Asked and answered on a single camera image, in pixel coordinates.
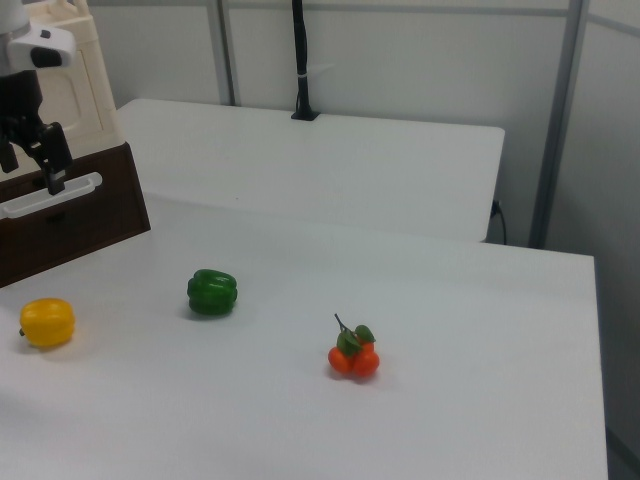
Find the dark brown wooden box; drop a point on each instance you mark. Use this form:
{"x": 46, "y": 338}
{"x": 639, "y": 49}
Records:
{"x": 100, "y": 220}

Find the orange tangerine cluster with leaves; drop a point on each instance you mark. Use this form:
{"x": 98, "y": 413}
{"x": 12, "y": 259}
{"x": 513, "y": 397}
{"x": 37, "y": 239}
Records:
{"x": 367, "y": 362}

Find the black pole with clamp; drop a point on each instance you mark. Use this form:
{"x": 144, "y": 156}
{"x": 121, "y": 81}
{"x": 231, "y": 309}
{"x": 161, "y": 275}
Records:
{"x": 301, "y": 50}

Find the grey metal partition post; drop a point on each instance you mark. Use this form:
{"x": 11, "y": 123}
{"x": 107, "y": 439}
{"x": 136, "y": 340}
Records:
{"x": 225, "y": 50}
{"x": 554, "y": 150}

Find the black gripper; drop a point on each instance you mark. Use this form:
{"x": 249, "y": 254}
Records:
{"x": 20, "y": 100}

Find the green bell pepper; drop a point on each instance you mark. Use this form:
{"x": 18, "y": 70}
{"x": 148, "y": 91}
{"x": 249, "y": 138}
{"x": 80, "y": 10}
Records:
{"x": 212, "y": 292}

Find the white side table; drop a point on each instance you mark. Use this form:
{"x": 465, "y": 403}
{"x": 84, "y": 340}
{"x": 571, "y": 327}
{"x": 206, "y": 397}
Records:
{"x": 300, "y": 165}

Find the cream plastic storage cabinet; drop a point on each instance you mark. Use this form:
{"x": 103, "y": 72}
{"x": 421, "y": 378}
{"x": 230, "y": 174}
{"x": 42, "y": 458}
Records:
{"x": 85, "y": 100}

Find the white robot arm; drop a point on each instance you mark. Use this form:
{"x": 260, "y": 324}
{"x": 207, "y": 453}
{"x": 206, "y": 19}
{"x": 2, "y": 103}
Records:
{"x": 60, "y": 39}

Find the yellow bell pepper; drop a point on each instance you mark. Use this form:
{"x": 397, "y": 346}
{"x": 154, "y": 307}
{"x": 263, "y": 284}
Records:
{"x": 47, "y": 322}

